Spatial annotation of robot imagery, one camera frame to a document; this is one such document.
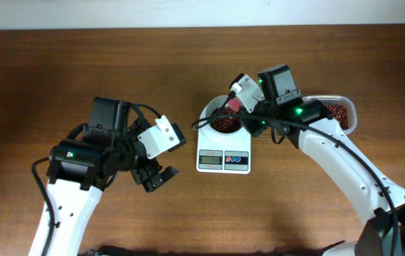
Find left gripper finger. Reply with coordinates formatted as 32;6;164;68
130;165;162;185
142;166;179;193

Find pink measuring scoop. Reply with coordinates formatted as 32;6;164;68
227;97;242;112

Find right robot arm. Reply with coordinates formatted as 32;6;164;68
230;64;405;255

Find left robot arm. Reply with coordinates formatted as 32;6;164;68
29;97;185;255

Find white digital kitchen scale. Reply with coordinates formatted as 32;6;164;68
195;125;252;174

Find white round bowl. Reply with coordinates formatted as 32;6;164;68
200;95;247;136

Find red beans in container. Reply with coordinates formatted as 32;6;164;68
326;104;349;130

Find red beans in bowl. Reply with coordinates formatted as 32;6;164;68
210;107;242;134

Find clear plastic bean container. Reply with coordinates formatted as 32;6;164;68
303;95;357;134

